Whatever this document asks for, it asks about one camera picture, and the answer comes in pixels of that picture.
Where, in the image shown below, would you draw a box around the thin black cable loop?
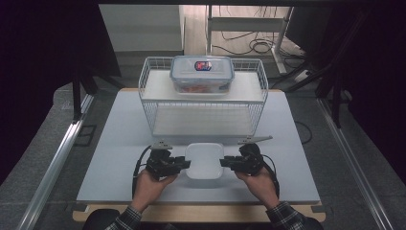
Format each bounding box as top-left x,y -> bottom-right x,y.
295,120 -> 313,145

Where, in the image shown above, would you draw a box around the white cabinet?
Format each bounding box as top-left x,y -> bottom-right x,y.
99,4 -> 186,54

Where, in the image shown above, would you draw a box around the white power strip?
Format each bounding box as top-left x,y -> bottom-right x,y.
293,69 -> 312,84

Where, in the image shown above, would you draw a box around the person's left hand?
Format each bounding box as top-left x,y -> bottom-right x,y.
131,171 -> 178,212

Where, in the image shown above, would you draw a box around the white metal desk frame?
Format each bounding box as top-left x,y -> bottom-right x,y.
205,4 -> 295,75

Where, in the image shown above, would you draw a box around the aluminium rail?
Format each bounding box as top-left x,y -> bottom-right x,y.
316,97 -> 395,230
15,94 -> 96,230

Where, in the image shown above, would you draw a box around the black metal stand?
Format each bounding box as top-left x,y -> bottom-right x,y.
283,60 -> 352,128
71,63 -> 124,125

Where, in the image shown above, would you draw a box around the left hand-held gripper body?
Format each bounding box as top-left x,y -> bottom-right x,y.
146,140 -> 180,180

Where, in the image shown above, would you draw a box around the clear plastic lidded food container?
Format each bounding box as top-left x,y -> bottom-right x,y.
169,55 -> 236,95

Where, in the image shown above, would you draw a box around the white wire shelf rack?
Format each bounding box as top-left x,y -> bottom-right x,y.
138,56 -> 269,139

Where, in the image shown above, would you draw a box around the white square bowl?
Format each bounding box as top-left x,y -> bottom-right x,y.
185,142 -> 225,180

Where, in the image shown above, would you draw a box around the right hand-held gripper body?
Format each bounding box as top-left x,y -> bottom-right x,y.
234,135 -> 274,176

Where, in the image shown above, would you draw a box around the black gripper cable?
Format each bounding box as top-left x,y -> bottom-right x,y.
261,154 -> 282,199
131,145 -> 153,199

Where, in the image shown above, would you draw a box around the wooden table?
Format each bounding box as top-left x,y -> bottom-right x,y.
72,87 -> 327,223

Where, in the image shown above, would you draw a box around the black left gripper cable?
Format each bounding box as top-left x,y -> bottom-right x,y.
131,145 -> 153,199

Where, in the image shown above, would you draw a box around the black floor cables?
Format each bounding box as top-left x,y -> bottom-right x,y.
212,6 -> 307,60

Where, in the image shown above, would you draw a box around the person's right hand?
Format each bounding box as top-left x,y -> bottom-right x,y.
235,167 -> 281,210

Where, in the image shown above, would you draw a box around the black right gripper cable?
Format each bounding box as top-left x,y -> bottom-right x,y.
261,154 -> 282,199

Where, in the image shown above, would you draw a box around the pale grey table mat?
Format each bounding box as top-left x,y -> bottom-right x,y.
76,89 -> 321,205

